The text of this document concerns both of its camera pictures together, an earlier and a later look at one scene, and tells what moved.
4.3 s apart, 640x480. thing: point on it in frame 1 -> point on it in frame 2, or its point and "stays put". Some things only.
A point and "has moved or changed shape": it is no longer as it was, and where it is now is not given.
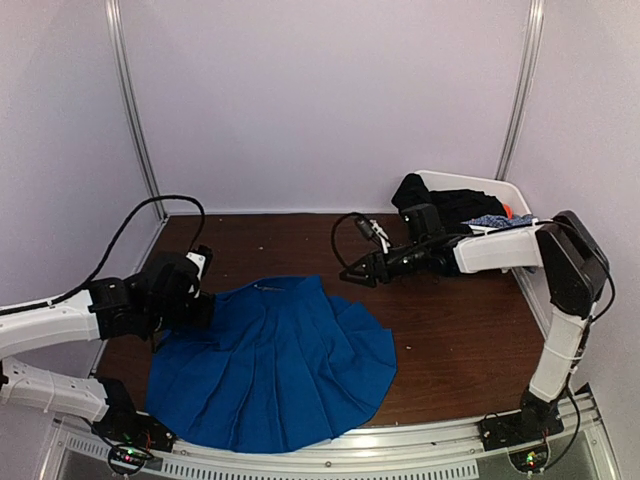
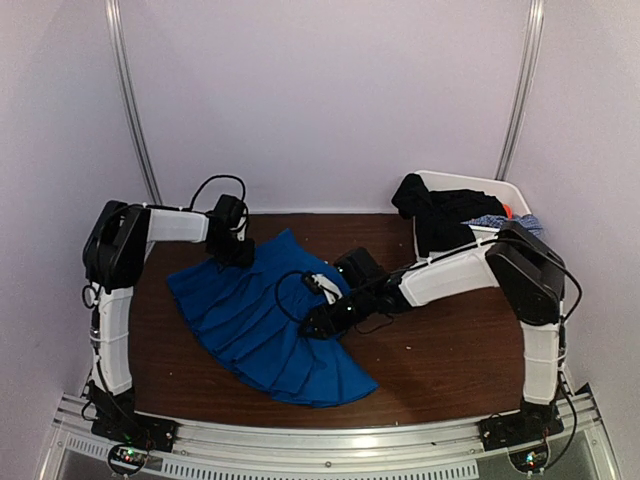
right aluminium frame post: [532, 45] stays put
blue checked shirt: [498, 221] stays put
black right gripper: [377, 266] -> [321, 313]
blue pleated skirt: [278, 366] has moved or changed shape
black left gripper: [201, 321] -> [246, 259]
